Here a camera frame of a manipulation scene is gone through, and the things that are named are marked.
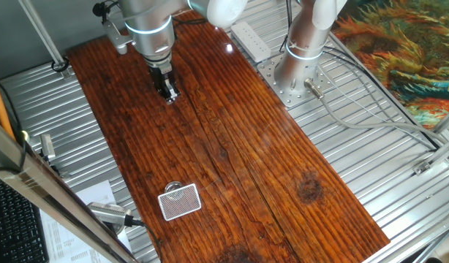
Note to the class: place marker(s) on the black keyboard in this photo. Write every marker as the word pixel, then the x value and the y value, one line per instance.
pixel 16 230

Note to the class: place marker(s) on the aluminium frame post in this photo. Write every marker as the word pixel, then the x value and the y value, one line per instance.
pixel 41 34

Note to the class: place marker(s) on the silver camera with black plug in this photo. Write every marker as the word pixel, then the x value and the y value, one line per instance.
pixel 107 213

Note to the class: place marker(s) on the white power strip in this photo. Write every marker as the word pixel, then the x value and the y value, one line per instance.
pixel 250 42

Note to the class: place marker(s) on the printed paper sheet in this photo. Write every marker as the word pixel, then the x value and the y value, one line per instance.
pixel 63 241

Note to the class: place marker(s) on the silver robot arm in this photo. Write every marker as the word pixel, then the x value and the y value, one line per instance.
pixel 151 22

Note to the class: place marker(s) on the wrist camera with grey bracket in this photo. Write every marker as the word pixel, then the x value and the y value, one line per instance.
pixel 116 38

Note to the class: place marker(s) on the aluminium frame strut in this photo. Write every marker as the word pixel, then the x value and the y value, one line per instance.
pixel 438 157
pixel 447 120

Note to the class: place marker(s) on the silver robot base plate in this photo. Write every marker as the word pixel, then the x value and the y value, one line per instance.
pixel 301 96

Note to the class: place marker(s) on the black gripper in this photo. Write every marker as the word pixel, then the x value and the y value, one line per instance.
pixel 160 71

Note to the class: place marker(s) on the wood grain table mat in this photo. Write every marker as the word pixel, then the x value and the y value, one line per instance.
pixel 246 153

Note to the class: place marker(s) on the aluminium frame rail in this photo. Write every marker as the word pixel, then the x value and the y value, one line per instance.
pixel 411 244

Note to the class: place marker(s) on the shiny steel beam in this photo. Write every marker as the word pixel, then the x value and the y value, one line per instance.
pixel 45 186

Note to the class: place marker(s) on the colourful painted cloth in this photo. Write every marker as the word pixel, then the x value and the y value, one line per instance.
pixel 400 47

